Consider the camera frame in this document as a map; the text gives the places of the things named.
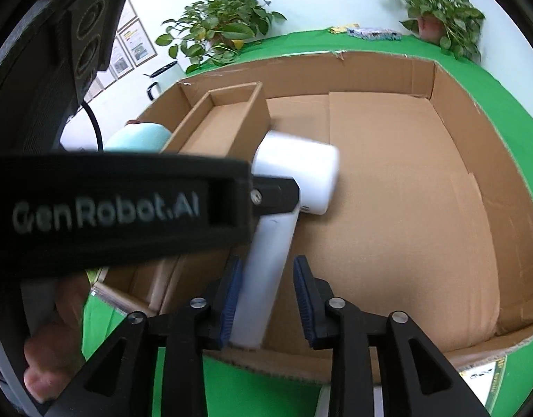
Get white cable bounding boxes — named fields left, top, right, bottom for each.
left=0, top=326, right=37, bottom=417

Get bushy potted green plant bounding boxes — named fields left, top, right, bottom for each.
left=155, top=0, right=288, bottom=74

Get white hair dryer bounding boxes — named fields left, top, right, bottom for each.
left=229, top=130, right=340, bottom=350

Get white and green medicine box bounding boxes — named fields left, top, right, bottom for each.
left=457, top=355, right=509, bottom=410

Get person's left hand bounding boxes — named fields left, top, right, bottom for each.
left=23, top=273, right=92, bottom=402

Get green plant in red pot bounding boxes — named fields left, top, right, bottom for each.
left=371, top=0, right=486, bottom=60

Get blue patterned packet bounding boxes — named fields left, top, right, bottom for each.
left=347, top=27, right=403, bottom=42

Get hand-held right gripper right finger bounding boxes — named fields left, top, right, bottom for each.
left=292, top=255, right=493, bottom=417

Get white mug with black lid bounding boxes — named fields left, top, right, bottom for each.
left=144, top=62, right=180, bottom=100

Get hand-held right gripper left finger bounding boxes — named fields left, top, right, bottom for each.
left=42, top=255, right=245, bottom=417

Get pink and teal plush toy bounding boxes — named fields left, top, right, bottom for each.
left=105, top=119, right=172, bottom=154

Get small brown cardboard box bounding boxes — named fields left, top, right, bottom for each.
left=160, top=82, right=272, bottom=159

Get framed wall certificates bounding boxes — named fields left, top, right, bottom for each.
left=81, top=0, right=158, bottom=103

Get black cable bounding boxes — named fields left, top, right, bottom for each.
left=80, top=101, right=105, bottom=154

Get large cardboard box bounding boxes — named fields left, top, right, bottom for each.
left=90, top=50, right=533, bottom=385

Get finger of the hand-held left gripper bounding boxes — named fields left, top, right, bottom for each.
left=251, top=176, right=300, bottom=218

